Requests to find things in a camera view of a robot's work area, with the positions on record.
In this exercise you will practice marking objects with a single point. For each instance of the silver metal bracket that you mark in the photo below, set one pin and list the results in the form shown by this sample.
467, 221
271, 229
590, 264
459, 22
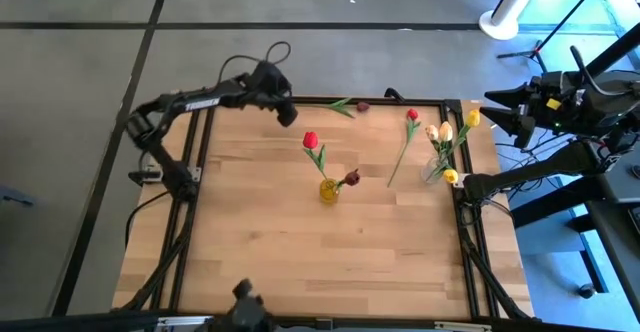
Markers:
185, 321
462, 327

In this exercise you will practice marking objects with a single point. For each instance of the black side table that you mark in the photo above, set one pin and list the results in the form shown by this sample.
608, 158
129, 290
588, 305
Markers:
620, 222

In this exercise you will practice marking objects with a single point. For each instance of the red artificial tulip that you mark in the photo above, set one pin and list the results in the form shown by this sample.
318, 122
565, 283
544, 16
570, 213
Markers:
310, 140
413, 114

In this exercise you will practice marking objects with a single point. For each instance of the maroon artificial tulip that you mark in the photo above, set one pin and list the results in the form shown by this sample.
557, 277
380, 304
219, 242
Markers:
352, 177
363, 106

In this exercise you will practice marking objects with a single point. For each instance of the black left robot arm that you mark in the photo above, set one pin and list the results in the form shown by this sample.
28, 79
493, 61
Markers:
170, 107

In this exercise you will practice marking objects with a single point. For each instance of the black slanted post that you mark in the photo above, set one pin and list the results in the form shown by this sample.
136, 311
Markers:
615, 52

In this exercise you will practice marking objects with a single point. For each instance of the white artificial tulip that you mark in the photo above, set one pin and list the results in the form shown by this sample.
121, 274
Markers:
431, 132
445, 131

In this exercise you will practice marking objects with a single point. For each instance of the black beam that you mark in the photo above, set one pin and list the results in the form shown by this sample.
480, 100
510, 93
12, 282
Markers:
100, 323

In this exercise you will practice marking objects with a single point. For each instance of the yellow glass vase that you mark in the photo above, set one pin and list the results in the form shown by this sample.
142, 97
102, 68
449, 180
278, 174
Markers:
329, 192

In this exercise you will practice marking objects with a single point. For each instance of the black aluminium table frame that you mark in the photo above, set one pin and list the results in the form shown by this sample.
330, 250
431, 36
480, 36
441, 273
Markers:
425, 103

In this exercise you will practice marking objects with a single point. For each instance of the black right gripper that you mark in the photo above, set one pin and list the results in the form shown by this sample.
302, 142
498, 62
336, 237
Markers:
565, 104

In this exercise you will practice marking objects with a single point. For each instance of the black table leg bar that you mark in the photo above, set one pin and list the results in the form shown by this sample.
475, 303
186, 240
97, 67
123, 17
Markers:
550, 212

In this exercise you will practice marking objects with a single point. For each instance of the white pillar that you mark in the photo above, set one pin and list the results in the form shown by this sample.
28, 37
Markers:
502, 24

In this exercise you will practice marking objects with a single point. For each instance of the clear glass vase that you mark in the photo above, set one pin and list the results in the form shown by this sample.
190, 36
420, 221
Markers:
432, 171

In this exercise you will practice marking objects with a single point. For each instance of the black tripod stand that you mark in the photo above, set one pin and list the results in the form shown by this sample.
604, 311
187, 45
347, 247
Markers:
537, 49

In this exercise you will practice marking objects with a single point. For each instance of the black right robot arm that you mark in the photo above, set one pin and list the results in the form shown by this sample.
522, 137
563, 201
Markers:
540, 169

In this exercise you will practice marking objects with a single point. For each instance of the black clamp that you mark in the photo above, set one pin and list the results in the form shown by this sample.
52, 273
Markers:
393, 94

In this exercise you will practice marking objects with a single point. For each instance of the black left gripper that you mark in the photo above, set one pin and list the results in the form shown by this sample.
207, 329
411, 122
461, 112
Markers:
270, 84

